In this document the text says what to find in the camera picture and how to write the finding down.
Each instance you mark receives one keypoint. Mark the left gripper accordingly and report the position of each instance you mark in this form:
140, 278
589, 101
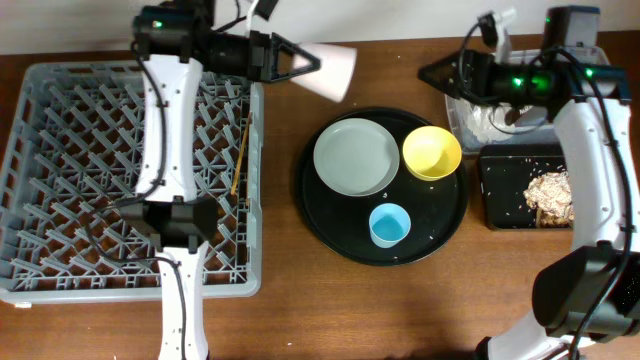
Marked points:
261, 56

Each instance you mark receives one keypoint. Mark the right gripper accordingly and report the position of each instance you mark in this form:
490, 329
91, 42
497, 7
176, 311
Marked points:
483, 62

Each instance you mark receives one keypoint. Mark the white napkin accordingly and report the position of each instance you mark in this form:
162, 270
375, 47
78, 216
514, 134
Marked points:
493, 124

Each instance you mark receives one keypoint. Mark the pink cup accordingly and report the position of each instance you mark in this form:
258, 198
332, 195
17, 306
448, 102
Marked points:
337, 65

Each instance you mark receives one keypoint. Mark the yellow bowl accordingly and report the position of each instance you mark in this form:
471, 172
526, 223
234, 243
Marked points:
431, 153

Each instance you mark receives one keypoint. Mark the wooden chopstick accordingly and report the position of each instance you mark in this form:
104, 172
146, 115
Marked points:
240, 158

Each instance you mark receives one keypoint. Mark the grey plate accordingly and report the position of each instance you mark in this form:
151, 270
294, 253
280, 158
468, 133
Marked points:
356, 157

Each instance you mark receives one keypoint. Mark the blue cup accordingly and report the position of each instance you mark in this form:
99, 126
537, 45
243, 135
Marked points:
388, 224

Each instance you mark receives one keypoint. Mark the food scraps pile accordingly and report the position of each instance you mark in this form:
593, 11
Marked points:
549, 196

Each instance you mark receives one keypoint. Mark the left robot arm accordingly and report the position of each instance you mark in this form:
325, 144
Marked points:
175, 42

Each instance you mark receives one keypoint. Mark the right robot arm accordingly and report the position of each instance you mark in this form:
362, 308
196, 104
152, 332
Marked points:
592, 294

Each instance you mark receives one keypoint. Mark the grey dishwasher rack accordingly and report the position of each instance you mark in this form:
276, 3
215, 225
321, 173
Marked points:
76, 145

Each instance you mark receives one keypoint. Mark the black rectangular tray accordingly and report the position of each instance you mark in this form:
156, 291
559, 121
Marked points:
505, 172

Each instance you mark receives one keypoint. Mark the clear plastic bin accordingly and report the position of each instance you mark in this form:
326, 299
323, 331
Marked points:
465, 130

